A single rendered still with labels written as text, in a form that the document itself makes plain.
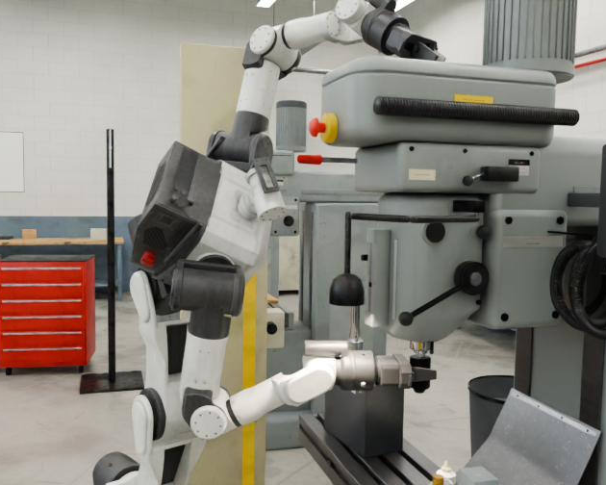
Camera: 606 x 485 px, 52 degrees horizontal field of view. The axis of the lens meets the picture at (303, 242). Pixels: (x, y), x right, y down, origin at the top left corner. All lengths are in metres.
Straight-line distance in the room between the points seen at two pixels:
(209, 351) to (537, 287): 0.72
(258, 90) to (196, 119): 1.38
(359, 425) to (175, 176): 0.79
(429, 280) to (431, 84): 0.39
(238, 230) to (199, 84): 1.67
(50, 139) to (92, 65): 1.29
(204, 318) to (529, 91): 0.82
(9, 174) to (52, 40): 2.10
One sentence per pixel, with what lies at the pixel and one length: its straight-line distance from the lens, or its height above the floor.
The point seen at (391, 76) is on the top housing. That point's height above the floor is 1.85.
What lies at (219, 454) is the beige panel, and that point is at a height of 0.33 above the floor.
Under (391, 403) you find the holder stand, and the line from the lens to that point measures 1.69.
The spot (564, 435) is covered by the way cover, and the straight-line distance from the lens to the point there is 1.65.
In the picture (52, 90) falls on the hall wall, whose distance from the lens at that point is 10.36.
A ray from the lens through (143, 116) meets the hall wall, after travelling 10.31.
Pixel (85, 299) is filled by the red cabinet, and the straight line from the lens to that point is 5.77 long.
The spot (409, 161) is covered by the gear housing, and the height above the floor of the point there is 1.69.
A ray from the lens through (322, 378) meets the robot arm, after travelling 1.37.
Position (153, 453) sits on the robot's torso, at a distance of 1.81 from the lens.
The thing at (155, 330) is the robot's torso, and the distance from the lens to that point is 1.70.
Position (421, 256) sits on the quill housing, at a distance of 1.30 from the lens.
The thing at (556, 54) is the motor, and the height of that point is 1.93.
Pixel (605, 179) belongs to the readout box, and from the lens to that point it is 1.28.
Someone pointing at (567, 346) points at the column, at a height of 1.27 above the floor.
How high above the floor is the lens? 1.63
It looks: 5 degrees down
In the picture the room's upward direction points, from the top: 1 degrees clockwise
